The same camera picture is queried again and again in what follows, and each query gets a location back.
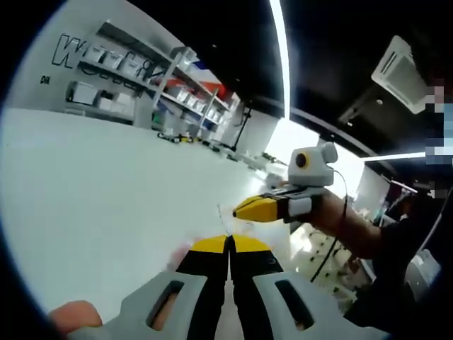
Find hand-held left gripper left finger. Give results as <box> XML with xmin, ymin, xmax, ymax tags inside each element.
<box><xmin>67</xmin><ymin>234</ymin><xmax>229</xmax><ymax>340</ymax></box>

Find white chest device cable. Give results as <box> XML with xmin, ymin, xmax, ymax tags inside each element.
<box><xmin>419</xmin><ymin>203</ymin><xmax>447</xmax><ymax>251</ymax></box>

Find grey metal shelving unit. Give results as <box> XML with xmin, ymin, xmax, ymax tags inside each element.
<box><xmin>65</xmin><ymin>21</ymin><xmax>245</xmax><ymax>142</ymax></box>

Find short ceiling light strip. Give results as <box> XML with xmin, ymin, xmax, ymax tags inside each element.
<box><xmin>364</xmin><ymin>152</ymin><xmax>425</xmax><ymax>163</ymax></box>

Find person in dark shirt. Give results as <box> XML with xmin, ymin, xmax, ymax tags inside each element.
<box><xmin>343</xmin><ymin>198</ymin><xmax>453</xmax><ymax>334</ymax></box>

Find yellow black tools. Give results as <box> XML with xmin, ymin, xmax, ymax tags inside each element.
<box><xmin>157</xmin><ymin>130</ymin><xmax>199</xmax><ymax>145</ymax></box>

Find long ceiling light strip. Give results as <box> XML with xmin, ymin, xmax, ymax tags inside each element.
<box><xmin>268</xmin><ymin>0</ymin><xmax>292</xmax><ymax>120</ymax></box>

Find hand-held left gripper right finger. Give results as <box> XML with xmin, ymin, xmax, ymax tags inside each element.
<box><xmin>228</xmin><ymin>235</ymin><xmax>390</xmax><ymax>340</ymax></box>

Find black tripod stand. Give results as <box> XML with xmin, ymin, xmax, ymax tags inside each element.
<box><xmin>229</xmin><ymin>102</ymin><xmax>254</xmax><ymax>152</ymax></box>

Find white chest device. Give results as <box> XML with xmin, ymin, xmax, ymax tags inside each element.
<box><xmin>408</xmin><ymin>249</ymin><xmax>443</xmax><ymax>288</ymax></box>

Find ceiling air conditioner unit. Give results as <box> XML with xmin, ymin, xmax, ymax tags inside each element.
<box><xmin>371</xmin><ymin>35</ymin><xmax>431</xmax><ymax>115</ymax></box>

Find clear resealable bag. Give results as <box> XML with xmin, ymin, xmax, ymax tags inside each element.
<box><xmin>169</xmin><ymin>203</ymin><xmax>294</xmax><ymax>270</ymax></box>

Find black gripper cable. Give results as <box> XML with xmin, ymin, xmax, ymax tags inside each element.
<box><xmin>310</xmin><ymin>169</ymin><xmax>350</xmax><ymax>283</ymax></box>

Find person's left hand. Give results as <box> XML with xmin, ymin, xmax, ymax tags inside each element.
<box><xmin>48</xmin><ymin>300</ymin><xmax>103</xmax><ymax>336</ymax></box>

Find person's right hand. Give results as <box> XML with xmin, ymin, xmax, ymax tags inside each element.
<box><xmin>311</xmin><ymin>189</ymin><xmax>351</xmax><ymax>237</ymax></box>

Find row of white storage boxes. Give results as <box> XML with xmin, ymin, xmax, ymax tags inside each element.
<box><xmin>70</xmin><ymin>49</ymin><xmax>227</xmax><ymax>123</ymax></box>

